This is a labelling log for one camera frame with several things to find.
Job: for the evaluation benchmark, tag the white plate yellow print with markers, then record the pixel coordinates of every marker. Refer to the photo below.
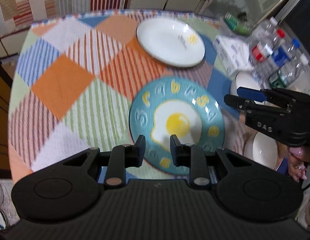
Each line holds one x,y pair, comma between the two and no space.
165,42

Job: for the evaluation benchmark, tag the striped patchwork counter cloth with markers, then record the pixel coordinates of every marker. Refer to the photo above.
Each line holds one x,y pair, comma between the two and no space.
44,0

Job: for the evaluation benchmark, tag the person's right hand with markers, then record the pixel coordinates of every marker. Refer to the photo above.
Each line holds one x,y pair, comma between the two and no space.
298,155

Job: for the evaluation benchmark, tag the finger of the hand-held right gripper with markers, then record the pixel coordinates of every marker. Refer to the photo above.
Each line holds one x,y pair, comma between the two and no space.
252,93
235,101

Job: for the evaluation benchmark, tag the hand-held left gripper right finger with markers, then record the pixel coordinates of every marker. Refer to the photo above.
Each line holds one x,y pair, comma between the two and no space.
174,151

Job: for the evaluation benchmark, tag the red cap water bottle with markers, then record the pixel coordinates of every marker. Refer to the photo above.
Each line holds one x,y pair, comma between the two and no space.
265,47

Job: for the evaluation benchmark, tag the white bowl black rim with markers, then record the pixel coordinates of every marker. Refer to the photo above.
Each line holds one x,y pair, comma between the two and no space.
260,152
245,81

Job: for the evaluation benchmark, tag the clear cap water bottle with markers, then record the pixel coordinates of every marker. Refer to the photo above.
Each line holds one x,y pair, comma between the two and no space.
266,27

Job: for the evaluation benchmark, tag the blue cap water bottle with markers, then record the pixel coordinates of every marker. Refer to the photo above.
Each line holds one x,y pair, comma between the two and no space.
285,52

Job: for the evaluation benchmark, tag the blue fried egg plate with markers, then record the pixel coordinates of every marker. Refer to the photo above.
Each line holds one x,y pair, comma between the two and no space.
178,122

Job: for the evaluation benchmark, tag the checked colourful tablecloth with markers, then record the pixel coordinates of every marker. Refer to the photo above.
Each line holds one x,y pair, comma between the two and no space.
57,85

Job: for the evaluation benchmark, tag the brown wooden cabinet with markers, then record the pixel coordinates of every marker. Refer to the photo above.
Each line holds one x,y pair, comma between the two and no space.
1,120

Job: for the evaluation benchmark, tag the green packet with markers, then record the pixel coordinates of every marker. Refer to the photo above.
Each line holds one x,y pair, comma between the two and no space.
237,22

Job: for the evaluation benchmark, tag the white tissue packet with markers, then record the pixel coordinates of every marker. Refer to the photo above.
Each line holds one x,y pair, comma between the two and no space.
230,52

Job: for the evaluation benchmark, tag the green label water bottle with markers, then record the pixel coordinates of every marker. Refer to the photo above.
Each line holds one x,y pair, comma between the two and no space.
285,76

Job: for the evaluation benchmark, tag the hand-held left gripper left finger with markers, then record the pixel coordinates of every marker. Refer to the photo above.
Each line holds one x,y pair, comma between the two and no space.
140,151

